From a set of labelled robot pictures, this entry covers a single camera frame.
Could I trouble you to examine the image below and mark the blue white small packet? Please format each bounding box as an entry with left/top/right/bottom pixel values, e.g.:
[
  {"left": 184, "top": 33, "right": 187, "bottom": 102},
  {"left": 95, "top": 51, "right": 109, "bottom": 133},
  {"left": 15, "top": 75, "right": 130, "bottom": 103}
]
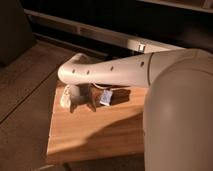
[{"left": 100, "top": 90, "right": 112, "bottom": 106}]

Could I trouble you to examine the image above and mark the dark chair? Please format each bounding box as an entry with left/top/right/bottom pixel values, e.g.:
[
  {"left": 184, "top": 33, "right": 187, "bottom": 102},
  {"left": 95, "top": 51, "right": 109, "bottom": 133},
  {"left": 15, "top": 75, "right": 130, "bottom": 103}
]
[{"left": 0, "top": 0, "right": 36, "bottom": 65}]

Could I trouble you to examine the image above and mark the white wall rail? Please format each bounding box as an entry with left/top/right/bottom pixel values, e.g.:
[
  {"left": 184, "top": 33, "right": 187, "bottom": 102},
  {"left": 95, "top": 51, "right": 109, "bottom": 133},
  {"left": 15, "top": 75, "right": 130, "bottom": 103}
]
[{"left": 24, "top": 9, "right": 179, "bottom": 53}]

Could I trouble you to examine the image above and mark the wooden cutting board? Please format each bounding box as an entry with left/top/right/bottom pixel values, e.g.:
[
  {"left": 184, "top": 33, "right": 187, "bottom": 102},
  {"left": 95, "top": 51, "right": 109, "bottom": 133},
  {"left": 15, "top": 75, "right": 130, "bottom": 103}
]
[{"left": 46, "top": 82, "right": 147, "bottom": 164}]

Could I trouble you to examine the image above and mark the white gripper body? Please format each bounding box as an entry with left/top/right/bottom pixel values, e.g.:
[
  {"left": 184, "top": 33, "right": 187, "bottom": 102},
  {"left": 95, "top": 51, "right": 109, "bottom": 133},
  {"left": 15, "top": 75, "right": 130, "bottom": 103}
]
[{"left": 77, "top": 84, "right": 96, "bottom": 112}]

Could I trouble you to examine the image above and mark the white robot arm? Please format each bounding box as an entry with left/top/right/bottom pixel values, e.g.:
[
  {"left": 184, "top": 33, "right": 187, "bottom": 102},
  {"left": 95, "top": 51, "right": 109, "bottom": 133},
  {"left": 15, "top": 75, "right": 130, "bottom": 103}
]
[{"left": 58, "top": 49, "right": 213, "bottom": 171}]

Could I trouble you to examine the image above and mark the clear plastic bottle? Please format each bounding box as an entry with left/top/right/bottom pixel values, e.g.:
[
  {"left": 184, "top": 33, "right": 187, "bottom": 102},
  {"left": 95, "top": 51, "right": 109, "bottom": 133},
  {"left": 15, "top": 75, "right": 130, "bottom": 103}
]
[{"left": 60, "top": 85, "right": 80, "bottom": 108}]

